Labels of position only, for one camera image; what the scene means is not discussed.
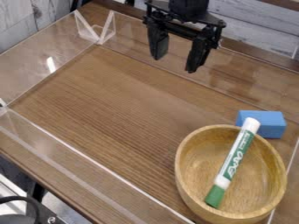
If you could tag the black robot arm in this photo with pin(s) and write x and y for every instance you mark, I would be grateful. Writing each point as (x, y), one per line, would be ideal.
(185, 19)

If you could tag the brown wooden bowl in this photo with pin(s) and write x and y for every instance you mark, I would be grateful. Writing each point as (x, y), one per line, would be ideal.
(258, 186)

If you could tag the black equipment lower left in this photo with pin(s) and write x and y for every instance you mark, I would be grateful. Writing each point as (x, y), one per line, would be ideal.
(21, 210)

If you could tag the green white Expo marker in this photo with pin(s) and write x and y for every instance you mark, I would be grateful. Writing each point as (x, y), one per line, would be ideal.
(232, 161)

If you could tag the clear acrylic barrier wall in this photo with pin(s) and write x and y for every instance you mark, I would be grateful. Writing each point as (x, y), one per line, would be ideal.
(96, 114)

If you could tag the blue sponge block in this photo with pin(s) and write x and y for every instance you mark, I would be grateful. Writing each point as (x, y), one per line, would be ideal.
(272, 122)

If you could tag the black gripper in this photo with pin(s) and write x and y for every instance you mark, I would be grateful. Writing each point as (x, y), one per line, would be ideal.
(185, 18)

